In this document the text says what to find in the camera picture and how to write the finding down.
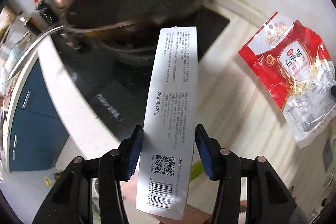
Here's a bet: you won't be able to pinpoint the blue kitchen cabinets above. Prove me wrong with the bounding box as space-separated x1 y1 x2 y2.
9 60 69 172

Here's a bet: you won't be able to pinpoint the black induction cooktop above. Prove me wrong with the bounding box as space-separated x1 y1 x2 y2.
51 4 231 141

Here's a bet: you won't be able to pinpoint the white long cardboard box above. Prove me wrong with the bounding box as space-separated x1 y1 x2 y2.
136 27 198 221

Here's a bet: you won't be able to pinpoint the pink striped counter cloth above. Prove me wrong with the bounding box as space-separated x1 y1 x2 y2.
123 13 336 224

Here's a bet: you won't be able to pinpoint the red white snack bag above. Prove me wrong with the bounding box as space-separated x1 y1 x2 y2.
238 12 335 148

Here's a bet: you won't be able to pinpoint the black frying pan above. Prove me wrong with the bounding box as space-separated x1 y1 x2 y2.
9 0 205 78

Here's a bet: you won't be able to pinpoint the green vegetable scrap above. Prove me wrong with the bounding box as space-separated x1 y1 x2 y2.
190 160 204 181

